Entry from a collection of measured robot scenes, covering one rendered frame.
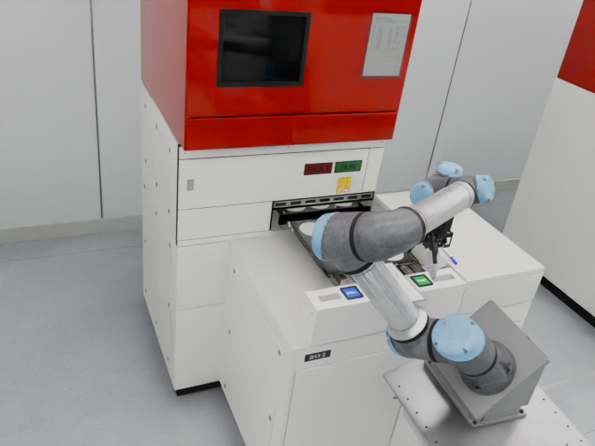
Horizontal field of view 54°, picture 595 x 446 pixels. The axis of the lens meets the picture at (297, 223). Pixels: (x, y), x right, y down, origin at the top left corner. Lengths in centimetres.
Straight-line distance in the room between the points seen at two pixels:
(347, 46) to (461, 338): 104
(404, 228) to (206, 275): 118
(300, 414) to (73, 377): 124
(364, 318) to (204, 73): 90
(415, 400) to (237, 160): 100
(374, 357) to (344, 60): 100
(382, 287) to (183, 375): 136
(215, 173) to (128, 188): 170
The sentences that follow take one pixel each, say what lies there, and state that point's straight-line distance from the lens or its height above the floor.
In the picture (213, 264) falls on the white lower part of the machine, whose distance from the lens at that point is 230.
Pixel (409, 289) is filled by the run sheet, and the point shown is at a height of 96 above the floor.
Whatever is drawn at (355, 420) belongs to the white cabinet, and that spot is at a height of 42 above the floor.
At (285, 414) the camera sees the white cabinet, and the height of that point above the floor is 54.
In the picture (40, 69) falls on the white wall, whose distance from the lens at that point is 343.
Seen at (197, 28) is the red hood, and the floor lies 162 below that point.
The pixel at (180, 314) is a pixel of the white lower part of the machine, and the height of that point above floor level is 50.
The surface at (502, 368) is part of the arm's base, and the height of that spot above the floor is 99.
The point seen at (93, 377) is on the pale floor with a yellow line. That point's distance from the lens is 289.
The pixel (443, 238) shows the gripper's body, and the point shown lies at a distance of 185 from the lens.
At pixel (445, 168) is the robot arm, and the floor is 138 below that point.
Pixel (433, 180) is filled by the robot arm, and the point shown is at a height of 136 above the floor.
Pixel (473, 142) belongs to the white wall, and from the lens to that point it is 479.
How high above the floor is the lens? 203
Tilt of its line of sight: 30 degrees down
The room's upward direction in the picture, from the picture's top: 8 degrees clockwise
